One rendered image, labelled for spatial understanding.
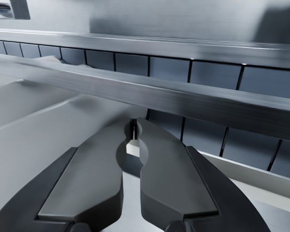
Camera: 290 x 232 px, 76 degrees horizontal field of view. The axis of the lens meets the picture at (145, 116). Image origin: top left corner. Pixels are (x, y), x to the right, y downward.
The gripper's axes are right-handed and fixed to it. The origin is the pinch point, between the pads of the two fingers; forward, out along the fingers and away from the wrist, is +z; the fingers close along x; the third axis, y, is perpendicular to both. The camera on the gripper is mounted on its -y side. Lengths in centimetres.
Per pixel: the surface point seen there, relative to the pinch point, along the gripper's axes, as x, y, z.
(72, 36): -6.7, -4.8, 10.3
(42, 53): -11.6, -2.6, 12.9
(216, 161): 6.7, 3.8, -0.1
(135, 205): -0.1, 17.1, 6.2
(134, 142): -0.1, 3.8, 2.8
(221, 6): 7.9, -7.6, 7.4
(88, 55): -4.9, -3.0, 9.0
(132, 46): -0.2, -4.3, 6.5
